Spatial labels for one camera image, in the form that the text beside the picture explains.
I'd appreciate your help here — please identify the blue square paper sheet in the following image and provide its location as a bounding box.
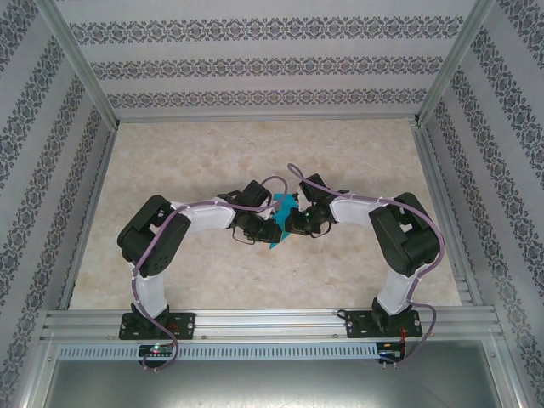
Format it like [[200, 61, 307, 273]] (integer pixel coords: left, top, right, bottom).
[[269, 191, 301, 252]]

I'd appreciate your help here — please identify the grey metal sheet panel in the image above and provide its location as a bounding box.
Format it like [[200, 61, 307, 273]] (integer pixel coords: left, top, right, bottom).
[[25, 359, 522, 408]]

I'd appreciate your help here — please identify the aluminium mounting rail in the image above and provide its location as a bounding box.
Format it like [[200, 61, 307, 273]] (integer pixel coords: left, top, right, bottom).
[[40, 309, 505, 342]]

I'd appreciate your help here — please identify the long aluminium table edge rail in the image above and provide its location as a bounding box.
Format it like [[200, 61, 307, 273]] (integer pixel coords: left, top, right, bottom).
[[114, 110, 422, 125]]

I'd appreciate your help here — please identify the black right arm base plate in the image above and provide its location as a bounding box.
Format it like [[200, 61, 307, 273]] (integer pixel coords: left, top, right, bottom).
[[344, 309, 424, 340]]

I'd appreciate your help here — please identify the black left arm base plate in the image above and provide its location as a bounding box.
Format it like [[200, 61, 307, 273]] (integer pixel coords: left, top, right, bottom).
[[118, 312, 197, 341]]

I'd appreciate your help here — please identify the slotted grey cable duct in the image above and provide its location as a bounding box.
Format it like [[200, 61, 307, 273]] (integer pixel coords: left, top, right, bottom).
[[57, 343, 380, 361]]

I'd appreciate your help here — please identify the aluminium table side rail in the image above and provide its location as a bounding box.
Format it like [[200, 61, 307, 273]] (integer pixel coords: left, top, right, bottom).
[[57, 125, 120, 311], [410, 122, 485, 307]]

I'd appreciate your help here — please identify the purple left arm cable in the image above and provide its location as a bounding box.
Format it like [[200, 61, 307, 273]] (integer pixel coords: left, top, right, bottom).
[[131, 175, 290, 371]]

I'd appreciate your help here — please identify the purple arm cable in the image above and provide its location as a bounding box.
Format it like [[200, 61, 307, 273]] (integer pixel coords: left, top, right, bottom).
[[286, 162, 446, 367], [131, 175, 290, 371]]

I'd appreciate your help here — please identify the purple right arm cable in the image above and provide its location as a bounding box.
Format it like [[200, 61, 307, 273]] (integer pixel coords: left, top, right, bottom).
[[286, 162, 446, 367]]

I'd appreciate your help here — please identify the aluminium frame post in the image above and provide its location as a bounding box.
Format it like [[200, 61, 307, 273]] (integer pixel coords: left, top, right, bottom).
[[414, 0, 498, 127], [34, 0, 120, 131]]

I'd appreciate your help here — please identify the short aluminium frame upright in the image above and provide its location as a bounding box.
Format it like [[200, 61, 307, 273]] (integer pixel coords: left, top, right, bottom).
[[16, 335, 59, 408], [488, 335, 530, 408]]

